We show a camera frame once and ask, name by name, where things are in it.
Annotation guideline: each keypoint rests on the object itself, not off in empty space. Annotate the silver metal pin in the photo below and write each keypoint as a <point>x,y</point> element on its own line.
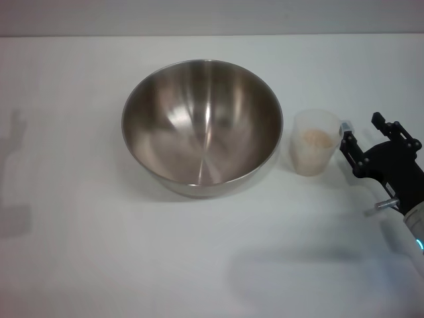
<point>384,203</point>

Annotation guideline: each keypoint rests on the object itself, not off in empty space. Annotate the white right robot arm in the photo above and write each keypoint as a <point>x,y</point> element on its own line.
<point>414,228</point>

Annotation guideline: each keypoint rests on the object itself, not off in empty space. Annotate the uncooked rice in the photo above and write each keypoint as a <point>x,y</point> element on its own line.
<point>314,139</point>

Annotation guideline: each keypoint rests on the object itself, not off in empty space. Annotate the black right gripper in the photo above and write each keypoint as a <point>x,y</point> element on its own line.
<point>397,169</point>

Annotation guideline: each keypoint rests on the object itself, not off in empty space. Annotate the clear plastic measuring cup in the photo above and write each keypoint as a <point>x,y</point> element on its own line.
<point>326,121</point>

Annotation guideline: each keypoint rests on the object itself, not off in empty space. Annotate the large stainless steel mixing bowl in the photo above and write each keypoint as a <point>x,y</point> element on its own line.
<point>202,129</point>

